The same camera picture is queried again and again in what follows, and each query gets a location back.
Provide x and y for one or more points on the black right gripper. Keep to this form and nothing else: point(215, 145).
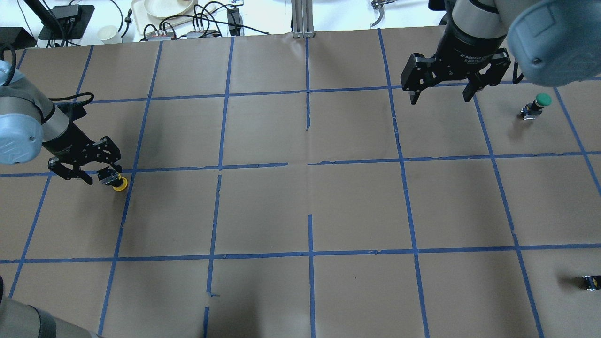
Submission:
point(465, 48)

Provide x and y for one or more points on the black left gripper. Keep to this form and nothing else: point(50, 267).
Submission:
point(69, 142)

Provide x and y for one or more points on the yellow push button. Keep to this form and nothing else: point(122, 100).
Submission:
point(110, 177)

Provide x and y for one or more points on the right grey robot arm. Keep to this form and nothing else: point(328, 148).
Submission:
point(554, 42)

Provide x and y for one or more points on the green push button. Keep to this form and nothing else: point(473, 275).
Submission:
point(532, 111)

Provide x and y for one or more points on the white paper cup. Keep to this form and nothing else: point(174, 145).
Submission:
point(109, 35)

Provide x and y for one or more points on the beige tray with plate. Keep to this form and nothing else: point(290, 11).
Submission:
point(152, 12)

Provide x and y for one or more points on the black camera stand base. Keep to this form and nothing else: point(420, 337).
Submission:
point(64, 22)

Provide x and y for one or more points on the aluminium frame post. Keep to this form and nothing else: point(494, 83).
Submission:
point(302, 19)

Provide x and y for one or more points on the small black switch block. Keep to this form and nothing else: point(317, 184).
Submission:
point(591, 282)

